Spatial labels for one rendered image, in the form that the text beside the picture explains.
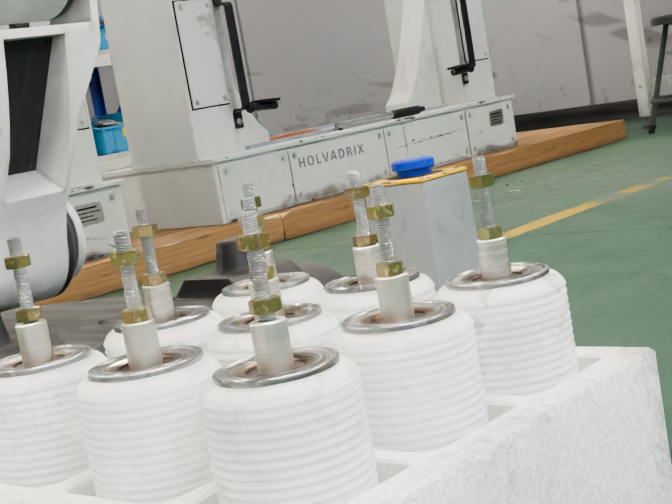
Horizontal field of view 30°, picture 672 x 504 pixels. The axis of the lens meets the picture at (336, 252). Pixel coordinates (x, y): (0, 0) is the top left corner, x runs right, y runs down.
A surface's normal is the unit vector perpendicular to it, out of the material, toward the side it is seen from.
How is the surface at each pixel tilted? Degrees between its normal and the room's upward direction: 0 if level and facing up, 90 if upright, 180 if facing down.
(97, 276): 90
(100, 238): 90
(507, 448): 90
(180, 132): 90
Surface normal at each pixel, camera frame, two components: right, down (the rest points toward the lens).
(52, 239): 0.75, 0.23
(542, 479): 0.75, -0.04
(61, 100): -0.66, 0.21
